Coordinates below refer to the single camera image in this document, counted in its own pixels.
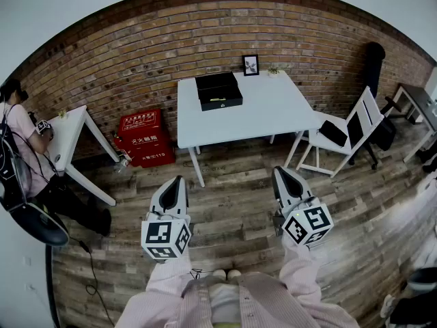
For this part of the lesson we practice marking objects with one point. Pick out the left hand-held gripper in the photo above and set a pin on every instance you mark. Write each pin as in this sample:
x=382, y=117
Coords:
x=160, y=232

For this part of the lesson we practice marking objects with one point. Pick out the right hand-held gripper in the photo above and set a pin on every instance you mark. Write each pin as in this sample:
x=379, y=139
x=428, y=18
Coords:
x=307, y=224

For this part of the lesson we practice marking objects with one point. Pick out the black box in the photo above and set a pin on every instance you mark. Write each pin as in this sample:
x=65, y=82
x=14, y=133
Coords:
x=215, y=80

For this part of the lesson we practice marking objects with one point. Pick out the person's left forearm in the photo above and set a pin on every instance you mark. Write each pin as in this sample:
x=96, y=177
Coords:
x=170, y=279

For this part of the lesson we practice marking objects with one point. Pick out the person's right forearm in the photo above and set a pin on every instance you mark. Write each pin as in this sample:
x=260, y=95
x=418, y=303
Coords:
x=302, y=272

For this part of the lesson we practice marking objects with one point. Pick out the red fire equipment box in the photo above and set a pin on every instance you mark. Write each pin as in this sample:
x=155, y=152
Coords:
x=147, y=138

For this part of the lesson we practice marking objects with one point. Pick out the black pouch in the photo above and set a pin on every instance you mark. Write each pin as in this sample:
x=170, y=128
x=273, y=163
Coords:
x=334, y=132

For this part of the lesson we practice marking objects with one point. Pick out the white square table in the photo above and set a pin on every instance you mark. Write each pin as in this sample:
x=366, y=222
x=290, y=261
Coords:
x=273, y=108

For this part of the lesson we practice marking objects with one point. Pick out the person's left shoe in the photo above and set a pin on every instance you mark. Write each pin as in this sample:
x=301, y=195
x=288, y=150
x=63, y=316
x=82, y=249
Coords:
x=219, y=274

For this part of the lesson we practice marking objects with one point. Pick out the person's shoe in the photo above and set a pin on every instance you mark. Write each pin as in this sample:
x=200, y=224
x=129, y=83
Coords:
x=219, y=274
x=233, y=273

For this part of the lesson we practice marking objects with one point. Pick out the person's right shoe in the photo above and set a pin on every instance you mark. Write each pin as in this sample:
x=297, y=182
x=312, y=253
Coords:
x=233, y=273

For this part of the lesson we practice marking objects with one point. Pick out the white wooden chair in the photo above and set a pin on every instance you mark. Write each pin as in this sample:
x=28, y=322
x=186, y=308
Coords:
x=367, y=115

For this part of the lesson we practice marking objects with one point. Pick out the person's pink striped shirt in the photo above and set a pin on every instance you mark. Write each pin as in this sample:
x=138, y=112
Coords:
x=266, y=302

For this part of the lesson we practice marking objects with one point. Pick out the white side table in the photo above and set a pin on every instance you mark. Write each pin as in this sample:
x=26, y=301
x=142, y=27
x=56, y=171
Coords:
x=68, y=135

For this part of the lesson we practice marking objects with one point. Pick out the small potted plant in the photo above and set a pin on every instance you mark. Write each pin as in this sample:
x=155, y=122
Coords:
x=273, y=71

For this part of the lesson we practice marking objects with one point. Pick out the tiny green plant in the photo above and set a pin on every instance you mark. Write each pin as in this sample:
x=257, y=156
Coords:
x=62, y=114

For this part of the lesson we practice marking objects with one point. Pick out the dark desk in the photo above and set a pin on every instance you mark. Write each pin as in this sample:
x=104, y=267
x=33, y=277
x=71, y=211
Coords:
x=418, y=101

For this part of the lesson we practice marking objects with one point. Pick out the black picture frame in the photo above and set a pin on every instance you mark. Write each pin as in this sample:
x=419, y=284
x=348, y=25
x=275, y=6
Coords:
x=250, y=65

